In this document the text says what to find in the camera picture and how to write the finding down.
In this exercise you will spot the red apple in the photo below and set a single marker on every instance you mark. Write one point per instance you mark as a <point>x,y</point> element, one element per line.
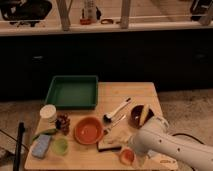
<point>126,157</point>

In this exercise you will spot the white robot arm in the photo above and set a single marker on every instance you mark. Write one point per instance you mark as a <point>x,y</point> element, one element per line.
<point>153,136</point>

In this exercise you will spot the green plastic tray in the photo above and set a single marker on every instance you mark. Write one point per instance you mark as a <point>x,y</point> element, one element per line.
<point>73,92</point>

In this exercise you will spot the silver fork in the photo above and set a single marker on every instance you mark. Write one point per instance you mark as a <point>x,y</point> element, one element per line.
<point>108,129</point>

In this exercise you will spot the dark brown bowl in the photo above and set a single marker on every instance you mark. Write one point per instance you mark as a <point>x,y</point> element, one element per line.
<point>135,116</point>

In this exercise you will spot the yellow banana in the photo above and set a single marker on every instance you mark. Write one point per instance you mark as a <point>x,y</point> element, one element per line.
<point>144,114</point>

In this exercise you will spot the orange bowl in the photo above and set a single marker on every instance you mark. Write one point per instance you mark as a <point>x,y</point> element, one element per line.
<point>88,131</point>

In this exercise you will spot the dark grape bunch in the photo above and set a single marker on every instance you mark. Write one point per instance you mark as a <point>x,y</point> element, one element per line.
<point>62,123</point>

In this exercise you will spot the white cup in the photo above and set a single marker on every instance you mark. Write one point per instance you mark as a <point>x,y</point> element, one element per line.
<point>48,113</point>

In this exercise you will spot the green pepper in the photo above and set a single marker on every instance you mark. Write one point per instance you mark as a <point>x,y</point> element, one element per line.
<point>45,132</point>

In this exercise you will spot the small green cup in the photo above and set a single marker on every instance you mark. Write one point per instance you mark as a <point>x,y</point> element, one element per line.
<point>60,146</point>

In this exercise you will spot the white bottle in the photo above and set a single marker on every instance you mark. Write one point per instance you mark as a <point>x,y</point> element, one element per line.
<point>90,10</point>

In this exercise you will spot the blue sponge left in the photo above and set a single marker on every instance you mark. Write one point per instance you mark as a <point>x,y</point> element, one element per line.
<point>41,146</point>

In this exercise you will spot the black pole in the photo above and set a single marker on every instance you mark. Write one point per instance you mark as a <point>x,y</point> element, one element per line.
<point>17,158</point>

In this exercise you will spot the black office chair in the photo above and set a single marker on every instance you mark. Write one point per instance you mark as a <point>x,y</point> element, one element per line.
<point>30,12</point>

